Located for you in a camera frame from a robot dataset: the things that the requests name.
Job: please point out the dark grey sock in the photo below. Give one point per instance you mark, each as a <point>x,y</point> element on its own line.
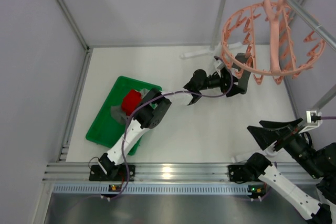
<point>243,81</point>

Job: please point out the black mount plate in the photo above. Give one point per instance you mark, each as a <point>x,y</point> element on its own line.
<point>237,173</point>
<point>118,174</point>

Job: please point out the green plastic tray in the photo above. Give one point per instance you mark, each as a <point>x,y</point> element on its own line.
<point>105,130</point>

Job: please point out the light grey sock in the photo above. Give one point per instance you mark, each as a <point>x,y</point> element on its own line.
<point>143,92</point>

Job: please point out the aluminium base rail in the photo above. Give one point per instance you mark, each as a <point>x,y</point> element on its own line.
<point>169,172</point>

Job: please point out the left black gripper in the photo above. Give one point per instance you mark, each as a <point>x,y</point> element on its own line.
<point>227,80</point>

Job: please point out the right black mount plate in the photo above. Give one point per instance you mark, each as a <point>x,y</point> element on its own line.
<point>237,173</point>

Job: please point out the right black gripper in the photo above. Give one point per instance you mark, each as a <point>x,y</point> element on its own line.
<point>284,136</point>

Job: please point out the left black mount plate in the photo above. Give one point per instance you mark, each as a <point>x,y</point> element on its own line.
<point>118,174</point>

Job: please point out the pink round clip hanger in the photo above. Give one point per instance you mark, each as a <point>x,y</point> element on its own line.
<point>282,58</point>

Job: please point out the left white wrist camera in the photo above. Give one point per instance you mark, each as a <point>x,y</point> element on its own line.
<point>218,64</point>

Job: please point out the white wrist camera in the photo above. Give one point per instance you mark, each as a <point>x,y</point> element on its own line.
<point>312,120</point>
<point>218,64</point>

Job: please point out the slotted white cable duct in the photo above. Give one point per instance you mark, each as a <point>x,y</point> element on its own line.
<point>158,189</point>

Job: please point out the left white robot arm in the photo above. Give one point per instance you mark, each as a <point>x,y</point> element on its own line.
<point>144,110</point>

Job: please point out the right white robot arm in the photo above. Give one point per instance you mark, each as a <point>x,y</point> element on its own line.
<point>318,164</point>

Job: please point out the red santa sock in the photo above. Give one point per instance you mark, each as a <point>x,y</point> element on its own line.
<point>131,101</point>

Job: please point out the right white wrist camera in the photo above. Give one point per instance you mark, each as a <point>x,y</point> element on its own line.
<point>312,120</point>

